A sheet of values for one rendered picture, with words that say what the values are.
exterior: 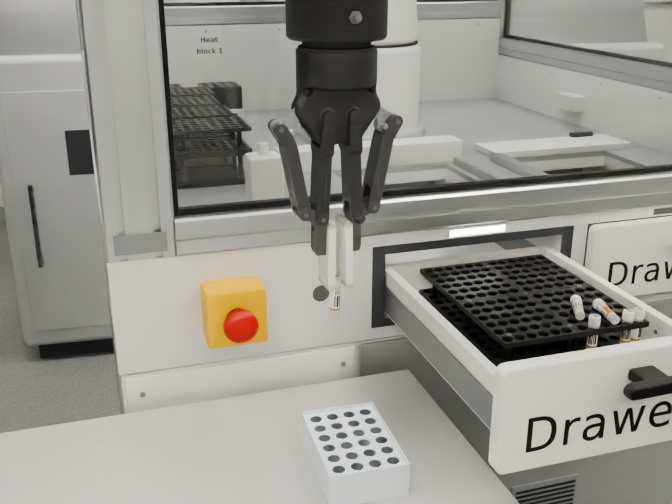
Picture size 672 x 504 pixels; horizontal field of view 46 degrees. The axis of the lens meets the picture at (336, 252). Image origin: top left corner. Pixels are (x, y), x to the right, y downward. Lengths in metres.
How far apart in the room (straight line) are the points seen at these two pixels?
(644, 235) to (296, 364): 0.52
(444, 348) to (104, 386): 1.89
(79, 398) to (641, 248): 1.87
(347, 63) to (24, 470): 0.55
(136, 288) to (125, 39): 0.28
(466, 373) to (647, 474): 0.65
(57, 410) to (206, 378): 1.58
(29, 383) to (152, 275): 1.82
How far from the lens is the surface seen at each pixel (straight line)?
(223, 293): 0.93
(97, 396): 2.61
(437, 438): 0.94
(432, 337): 0.91
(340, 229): 0.79
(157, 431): 0.96
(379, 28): 0.72
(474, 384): 0.83
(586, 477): 1.36
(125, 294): 0.96
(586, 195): 1.14
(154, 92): 0.90
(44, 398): 2.65
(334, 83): 0.72
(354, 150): 0.75
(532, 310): 0.93
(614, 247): 1.16
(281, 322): 1.01
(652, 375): 0.80
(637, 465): 1.41
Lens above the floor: 1.27
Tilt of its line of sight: 20 degrees down
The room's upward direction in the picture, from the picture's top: straight up
